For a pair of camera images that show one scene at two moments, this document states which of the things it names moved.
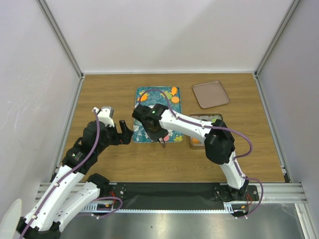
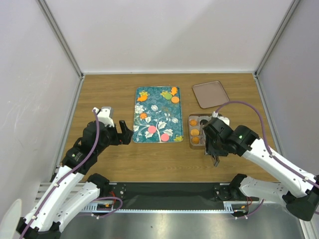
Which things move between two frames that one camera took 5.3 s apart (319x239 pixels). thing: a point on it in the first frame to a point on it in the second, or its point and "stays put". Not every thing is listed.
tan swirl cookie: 194,140 stays put
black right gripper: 162,133 to 211,150
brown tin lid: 210,94 stays put
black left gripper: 123,138 stays put
